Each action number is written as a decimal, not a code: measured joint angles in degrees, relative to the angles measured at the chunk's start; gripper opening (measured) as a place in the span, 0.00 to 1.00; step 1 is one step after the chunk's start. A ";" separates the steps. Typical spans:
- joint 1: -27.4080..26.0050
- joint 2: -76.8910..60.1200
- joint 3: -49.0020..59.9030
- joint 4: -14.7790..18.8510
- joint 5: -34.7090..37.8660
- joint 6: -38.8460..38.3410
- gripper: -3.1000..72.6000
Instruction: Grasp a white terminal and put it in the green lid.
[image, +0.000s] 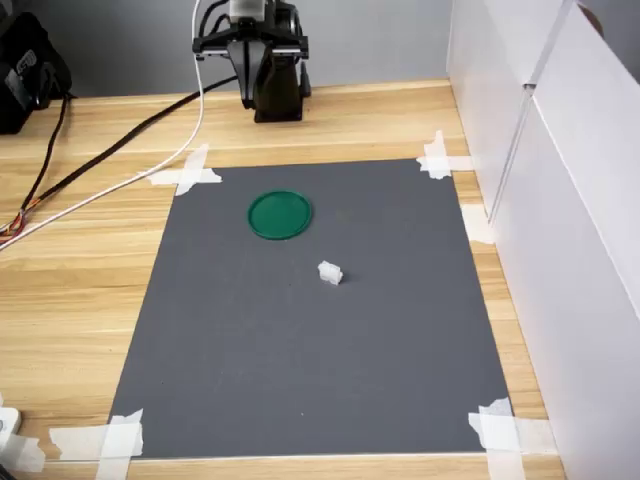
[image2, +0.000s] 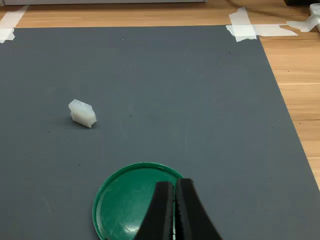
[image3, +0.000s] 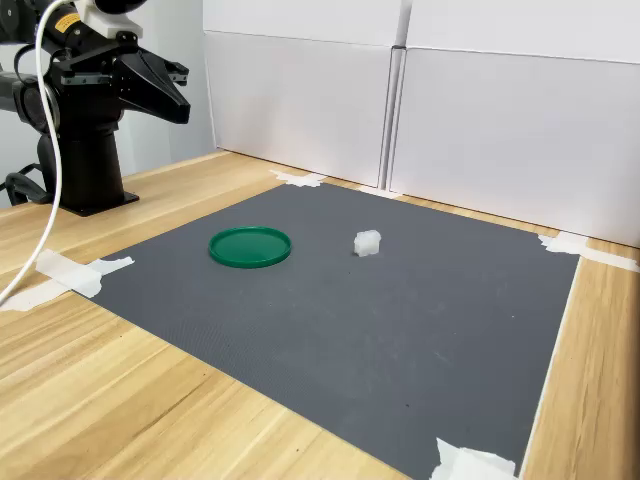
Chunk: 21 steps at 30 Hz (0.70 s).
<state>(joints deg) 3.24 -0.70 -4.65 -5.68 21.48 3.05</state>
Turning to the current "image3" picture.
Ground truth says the small white plastic terminal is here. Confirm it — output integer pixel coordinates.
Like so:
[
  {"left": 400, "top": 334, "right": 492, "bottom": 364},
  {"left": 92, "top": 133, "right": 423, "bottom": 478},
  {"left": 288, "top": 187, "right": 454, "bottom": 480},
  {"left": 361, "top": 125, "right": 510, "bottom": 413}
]
[{"left": 353, "top": 228, "right": 384, "bottom": 259}]

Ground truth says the round green lid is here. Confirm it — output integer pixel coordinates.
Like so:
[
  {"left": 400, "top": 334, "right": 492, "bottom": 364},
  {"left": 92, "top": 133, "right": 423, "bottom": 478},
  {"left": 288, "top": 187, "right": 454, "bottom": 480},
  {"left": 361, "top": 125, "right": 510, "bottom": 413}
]
[{"left": 208, "top": 225, "right": 293, "bottom": 270}]

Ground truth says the white partition panel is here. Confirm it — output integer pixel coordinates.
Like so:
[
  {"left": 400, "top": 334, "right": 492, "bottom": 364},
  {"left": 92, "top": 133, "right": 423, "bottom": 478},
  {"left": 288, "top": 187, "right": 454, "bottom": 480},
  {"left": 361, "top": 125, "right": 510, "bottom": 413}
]
[
  {"left": 202, "top": 0, "right": 401, "bottom": 189},
  {"left": 389, "top": 0, "right": 640, "bottom": 249}
]

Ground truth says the white tape piece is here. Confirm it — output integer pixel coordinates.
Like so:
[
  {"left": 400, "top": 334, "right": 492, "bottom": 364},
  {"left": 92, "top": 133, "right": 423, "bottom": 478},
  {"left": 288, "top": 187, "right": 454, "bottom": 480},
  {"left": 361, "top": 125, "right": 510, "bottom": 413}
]
[
  {"left": 35, "top": 248, "right": 104, "bottom": 300},
  {"left": 89, "top": 255, "right": 136, "bottom": 277},
  {"left": 429, "top": 437, "right": 519, "bottom": 480},
  {"left": 354, "top": 184, "right": 402, "bottom": 200},
  {"left": 538, "top": 230, "right": 591, "bottom": 256},
  {"left": 269, "top": 168, "right": 326, "bottom": 189},
  {"left": 579, "top": 247, "right": 640, "bottom": 274},
  {"left": 0, "top": 278, "right": 71, "bottom": 314}
]

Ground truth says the dark grey mat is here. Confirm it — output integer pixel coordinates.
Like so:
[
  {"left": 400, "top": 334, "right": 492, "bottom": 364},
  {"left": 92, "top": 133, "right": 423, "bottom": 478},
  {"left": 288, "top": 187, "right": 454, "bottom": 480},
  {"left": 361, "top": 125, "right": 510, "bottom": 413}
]
[{"left": 72, "top": 182, "right": 582, "bottom": 480}]

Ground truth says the white camera box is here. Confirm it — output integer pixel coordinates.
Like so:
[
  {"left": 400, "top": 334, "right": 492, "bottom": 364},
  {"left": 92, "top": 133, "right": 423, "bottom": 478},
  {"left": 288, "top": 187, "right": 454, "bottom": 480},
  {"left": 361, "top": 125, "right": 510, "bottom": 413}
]
[{"left": 82, "top": 0, "right": 150, "bottom": 40}]

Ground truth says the white camera cable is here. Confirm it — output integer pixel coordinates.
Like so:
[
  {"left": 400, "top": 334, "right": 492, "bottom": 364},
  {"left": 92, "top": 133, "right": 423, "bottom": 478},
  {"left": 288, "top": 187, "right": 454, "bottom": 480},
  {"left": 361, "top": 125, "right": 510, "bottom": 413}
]
[{"left": 0, "top": 0, "right": 76, "bottom": 307}]

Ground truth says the black base cable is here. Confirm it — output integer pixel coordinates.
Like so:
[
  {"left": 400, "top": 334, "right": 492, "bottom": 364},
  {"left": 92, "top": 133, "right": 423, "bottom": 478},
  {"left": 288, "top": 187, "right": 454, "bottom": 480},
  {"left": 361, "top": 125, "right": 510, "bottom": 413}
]
[{"left": 0, "top": 162, "right": 51, "bottom": 207}]

